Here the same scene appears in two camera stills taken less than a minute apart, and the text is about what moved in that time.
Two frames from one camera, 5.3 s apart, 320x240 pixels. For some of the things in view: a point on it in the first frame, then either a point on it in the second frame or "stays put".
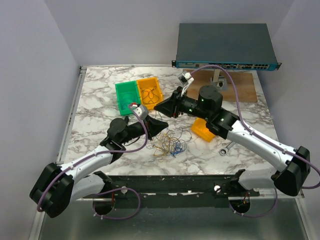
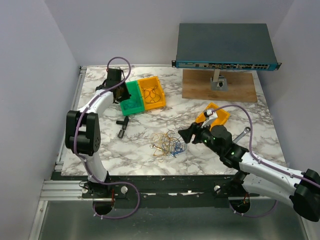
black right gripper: (169, 107) -> (187, 134)
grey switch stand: (220, 82) stays put
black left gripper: (157, 126) -> (126, 96)
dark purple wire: (148, 97) stays put
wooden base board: (244, 81) stays put
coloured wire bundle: (170, 143) stays put
